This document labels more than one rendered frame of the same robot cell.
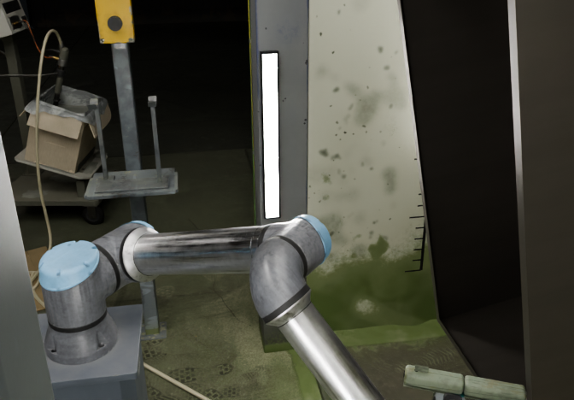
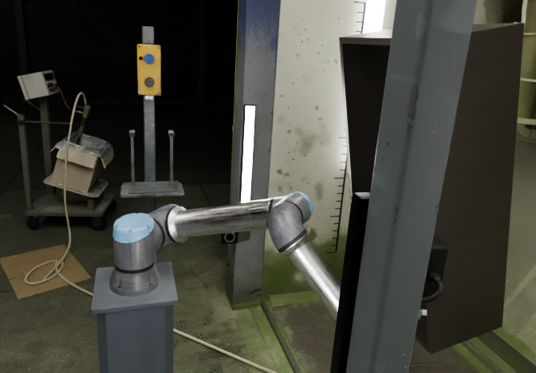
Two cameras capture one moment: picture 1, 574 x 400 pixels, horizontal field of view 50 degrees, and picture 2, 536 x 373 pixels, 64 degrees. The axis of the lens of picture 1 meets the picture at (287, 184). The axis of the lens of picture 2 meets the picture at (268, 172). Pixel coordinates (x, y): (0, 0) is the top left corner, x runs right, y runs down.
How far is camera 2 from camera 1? 0.39 m
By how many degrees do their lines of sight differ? 11
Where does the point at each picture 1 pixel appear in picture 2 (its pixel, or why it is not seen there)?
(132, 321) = (167, 272)
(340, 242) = not seen: hidden behind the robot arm
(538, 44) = not seen: hidden behind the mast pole
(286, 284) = (295, 226)
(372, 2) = (313, 79)
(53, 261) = (124, 224)
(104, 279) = (156, 238)
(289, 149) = (258, 168)
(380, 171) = (313, 185)
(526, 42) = not seen: hidden behind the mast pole
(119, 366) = (164, 296)
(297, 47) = (267, 103)
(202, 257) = (228, 220)
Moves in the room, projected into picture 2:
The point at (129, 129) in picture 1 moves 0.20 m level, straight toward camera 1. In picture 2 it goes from (150, 153) to (155, 162)
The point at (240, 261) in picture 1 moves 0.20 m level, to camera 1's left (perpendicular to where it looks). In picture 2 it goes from (255, 221) to (199, 220)
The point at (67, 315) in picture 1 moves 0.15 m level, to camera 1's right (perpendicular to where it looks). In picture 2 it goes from (132, 261) to (173, 261)
